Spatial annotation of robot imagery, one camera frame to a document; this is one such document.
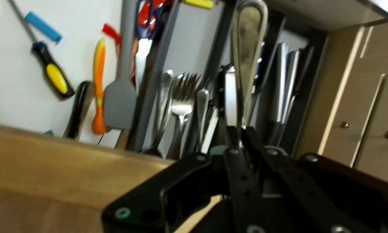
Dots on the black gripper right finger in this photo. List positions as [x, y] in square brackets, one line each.
[328, 197]

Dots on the red blue handled scissors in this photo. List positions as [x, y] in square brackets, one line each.
[147, 17]

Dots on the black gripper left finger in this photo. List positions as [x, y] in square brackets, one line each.
[164, 201]

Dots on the black yellow handled screwdriver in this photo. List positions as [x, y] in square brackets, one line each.
[50, 69]

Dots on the black handled utensil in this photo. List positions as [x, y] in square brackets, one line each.
[83, 99]

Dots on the black cutlery tray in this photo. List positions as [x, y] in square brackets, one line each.
[221, 77]

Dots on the grey silicone spatula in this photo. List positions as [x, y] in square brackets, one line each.
[119, 95]

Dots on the silver forks bundle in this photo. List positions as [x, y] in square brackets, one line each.
[177, 101]

